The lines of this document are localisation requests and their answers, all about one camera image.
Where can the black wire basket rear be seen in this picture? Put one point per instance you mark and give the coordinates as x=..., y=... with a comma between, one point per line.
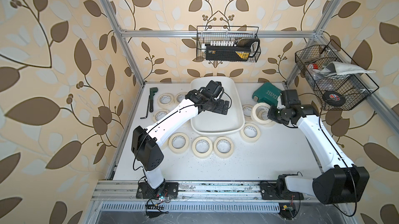
x=236, y=36

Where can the white plastic storage box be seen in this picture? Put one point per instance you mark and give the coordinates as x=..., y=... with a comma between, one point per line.
x=212, y=124

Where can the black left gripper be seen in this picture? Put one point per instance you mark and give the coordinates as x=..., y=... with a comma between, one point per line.
x=225, y=105

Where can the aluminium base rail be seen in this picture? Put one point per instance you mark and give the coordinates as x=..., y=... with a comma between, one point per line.
x=212, y=191

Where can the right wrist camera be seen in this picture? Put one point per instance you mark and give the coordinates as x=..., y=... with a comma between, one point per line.
x=289, y=98

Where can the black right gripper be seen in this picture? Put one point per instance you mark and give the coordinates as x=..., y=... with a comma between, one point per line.
x=271, y=115

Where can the black wire basket right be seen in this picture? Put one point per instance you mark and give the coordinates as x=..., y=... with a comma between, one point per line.
x=356, y=87

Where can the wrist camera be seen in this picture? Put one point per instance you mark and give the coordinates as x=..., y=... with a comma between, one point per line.
x=213, y=89
x=289, y=98

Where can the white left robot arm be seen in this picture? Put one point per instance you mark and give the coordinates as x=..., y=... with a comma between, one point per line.
x=147, y=142

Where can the green tool case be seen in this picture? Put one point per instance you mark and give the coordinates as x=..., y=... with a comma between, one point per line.
x=267, y=93

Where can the black round disc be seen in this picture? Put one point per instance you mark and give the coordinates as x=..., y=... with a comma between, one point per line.
x=334, y=99

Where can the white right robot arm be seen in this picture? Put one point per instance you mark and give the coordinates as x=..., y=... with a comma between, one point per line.
x=341, y=180

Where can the green pipe wrench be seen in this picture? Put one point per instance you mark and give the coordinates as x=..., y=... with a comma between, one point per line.
x=153, y=91

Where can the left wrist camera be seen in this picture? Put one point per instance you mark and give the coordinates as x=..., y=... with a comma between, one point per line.
x=213, y=89

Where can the black wire basket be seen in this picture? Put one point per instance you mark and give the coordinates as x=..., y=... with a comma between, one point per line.
x=356, y=87
x=236, y=36

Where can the cream masking tape roll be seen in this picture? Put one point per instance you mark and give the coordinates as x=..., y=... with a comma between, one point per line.
x=165, y=100
x=202, y=147
x=178, y=143
x=265, y=121
x=250, y=133
x=180, y=97
x=247, y=110
x=223, y=147
x=159, y=115
x=256, y=109

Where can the black yellow box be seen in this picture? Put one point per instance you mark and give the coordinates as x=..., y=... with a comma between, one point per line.
x=227, y=53

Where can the grey cloth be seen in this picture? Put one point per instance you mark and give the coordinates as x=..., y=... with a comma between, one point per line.
x=341, y=69

